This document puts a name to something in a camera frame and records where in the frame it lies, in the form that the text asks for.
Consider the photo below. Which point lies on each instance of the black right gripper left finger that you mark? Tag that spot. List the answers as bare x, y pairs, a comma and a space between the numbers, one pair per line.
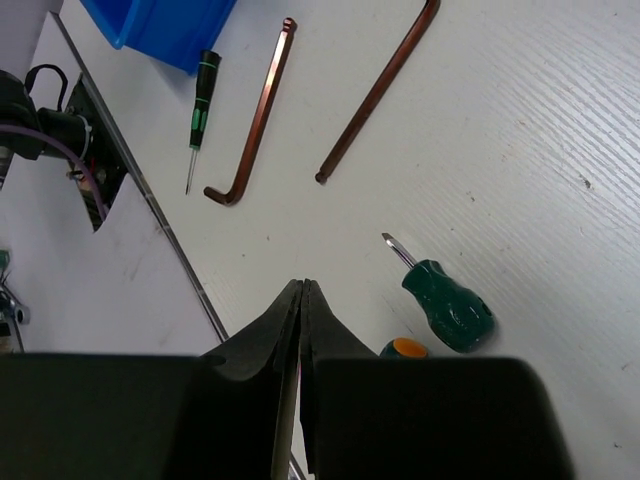
226, 414

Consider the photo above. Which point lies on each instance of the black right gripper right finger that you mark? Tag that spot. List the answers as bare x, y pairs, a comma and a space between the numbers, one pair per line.
370, 417

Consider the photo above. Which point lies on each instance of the long brown ball-end hex key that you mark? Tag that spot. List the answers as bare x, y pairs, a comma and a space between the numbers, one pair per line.
378, 90

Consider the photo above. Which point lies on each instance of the green stubby screwdriver orange cap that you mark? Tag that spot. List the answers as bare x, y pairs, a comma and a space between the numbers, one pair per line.
402, 347

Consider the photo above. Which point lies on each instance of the green stubby flathead screwdriver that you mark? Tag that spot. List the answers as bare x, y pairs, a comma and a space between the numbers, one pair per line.
457, 315

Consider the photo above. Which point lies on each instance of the large brown hex key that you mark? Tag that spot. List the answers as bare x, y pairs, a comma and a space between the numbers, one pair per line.
260, 119

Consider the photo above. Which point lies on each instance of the black green precision screwdriver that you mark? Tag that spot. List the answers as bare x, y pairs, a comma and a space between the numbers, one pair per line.
205, 85

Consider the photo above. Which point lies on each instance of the blue plastic compartment tray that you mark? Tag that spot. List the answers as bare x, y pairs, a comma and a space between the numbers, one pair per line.
179, 33

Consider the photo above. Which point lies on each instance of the metal table edge rail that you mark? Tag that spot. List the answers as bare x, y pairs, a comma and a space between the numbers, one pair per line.
148, 105

